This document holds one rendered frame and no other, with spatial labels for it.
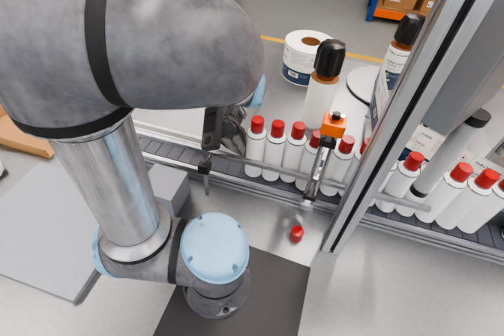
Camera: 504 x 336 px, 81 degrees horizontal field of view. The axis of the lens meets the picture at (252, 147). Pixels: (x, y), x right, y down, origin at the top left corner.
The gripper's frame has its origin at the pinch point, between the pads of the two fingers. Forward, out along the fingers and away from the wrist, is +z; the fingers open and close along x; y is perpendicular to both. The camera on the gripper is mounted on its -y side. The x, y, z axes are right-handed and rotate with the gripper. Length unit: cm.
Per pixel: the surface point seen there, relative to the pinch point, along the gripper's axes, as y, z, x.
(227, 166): -0.8, 2.6, 6.5
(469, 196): -2, 20, -53
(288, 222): -10.6, 17.6, -9.7
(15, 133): -7, -30, 73
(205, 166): -9.9, -6.6, 4.5
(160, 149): -1.4, -8.3, 25.5
